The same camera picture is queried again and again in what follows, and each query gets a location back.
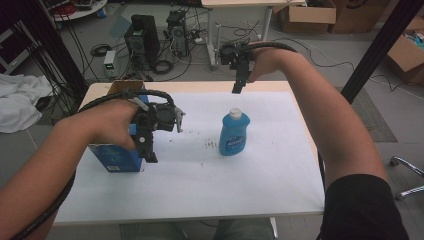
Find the grey computer tower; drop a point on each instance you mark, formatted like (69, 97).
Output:
(177, 31)

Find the person's jeans legs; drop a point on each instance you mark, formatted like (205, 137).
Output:
(243, 230)

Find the white cloth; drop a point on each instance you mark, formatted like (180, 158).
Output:
(20, 100)

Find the black computer tower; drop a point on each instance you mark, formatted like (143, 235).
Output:
(143, 36)

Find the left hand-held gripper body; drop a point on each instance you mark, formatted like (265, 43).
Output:
(163, 116)

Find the chrome chair leg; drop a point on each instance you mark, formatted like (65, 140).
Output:
(408, 170)

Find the cardboard box with blue contents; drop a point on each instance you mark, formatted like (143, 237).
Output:
(406, 53)

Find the person's left hand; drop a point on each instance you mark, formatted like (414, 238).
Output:
(113, 123)

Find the white paper mat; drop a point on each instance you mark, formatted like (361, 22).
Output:
(260, 180)

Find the person's right hand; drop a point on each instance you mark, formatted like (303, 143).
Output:
(266, 63)

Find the white-legged wooden desk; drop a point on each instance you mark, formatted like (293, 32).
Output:
(253, 2)

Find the white power supply unit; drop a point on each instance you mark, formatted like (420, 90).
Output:
(109, 63)

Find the black metal post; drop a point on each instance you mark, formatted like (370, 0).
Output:
(380, 50)

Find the blue bottle with white cap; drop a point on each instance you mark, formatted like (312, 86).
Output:
(233, 133)

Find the grey floor mat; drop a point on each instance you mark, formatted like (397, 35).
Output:
(373, 116)

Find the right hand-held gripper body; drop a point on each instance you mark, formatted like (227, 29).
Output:
(233, 55)

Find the round white table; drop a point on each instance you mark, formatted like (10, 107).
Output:
(80, 10)

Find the large brown cardboard box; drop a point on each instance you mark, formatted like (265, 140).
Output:
(356, 13)

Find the person's black sleeve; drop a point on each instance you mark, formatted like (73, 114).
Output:
(360, 206)

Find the open cardboard box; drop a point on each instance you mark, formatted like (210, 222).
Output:
(308, 16)

